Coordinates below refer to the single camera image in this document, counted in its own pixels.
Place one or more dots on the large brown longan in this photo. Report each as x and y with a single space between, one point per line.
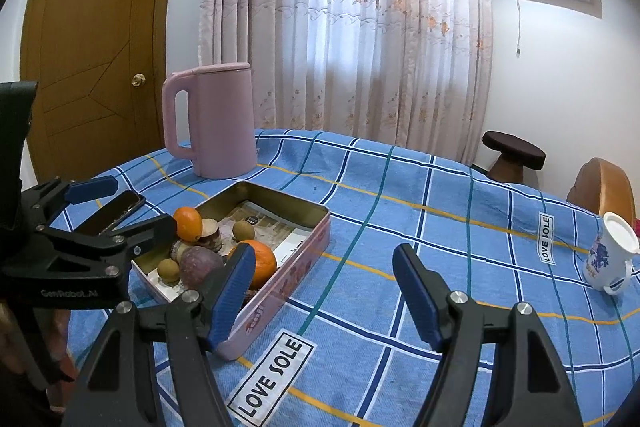
245 230

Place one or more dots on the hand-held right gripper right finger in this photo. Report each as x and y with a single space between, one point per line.
415 297

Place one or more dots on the blue plaid tablecloth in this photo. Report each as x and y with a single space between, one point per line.
400 207

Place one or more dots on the purple passion fruit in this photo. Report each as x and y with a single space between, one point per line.
200 267

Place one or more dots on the dark brown round stool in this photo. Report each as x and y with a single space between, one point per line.
515 152

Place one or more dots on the orange tangerine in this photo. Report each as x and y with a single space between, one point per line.
262 264
187 223

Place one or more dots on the brown wooden chair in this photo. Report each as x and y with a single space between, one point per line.
602 187

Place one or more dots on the metal tin box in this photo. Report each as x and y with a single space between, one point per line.
280 292

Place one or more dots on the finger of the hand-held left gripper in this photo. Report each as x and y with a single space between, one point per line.
90 189
130 239

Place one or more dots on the white cup with blue print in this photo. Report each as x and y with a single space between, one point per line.
607 257

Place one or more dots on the brass door knob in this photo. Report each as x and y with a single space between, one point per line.
138 80

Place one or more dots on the white floral curtain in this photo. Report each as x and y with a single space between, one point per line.
350 32

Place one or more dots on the brown wooden door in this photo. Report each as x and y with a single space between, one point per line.
100 32

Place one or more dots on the pink electric kettle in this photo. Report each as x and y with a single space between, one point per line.
220 122

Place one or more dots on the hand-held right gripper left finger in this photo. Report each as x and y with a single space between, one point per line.
232 292

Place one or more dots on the small brown longan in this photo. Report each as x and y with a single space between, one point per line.
168 270

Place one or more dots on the printed paper sheet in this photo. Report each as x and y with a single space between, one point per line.
280 232

